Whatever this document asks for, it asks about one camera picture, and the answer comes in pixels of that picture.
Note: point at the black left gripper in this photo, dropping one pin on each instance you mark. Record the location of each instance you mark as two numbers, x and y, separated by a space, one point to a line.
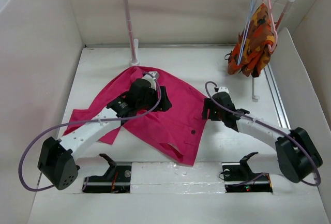
164 104

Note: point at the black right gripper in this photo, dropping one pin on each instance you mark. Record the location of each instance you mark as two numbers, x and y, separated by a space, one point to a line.
207 105

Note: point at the pink trousers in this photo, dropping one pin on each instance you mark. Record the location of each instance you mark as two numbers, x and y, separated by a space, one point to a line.
176 132

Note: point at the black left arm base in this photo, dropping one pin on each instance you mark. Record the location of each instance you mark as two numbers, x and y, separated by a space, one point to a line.
116 179

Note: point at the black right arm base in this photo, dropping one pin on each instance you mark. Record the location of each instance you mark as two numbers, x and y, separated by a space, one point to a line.
238 177

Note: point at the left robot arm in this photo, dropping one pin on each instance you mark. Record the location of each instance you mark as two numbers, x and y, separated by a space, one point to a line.
57 161

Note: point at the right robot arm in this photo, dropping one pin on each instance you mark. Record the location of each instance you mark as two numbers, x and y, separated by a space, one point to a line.
297 157

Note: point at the pink plastic hanger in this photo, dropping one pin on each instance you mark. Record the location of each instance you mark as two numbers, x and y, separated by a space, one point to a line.
273 28

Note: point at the orange camouflage shorts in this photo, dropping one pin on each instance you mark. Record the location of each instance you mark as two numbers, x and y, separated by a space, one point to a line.
256 54

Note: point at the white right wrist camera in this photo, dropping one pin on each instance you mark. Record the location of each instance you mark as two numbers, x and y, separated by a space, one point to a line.
221 89

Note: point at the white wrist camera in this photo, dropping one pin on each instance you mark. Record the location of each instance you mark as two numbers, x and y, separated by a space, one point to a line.
151 77
221 89

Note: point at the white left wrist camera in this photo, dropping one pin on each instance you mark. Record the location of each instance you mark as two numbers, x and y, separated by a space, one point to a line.
151 77

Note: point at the aluminium table edge rail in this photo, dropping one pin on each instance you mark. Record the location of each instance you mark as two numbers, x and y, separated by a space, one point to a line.
277 100

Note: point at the light blue wire hanger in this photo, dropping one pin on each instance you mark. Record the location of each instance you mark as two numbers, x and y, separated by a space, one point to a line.
245 31

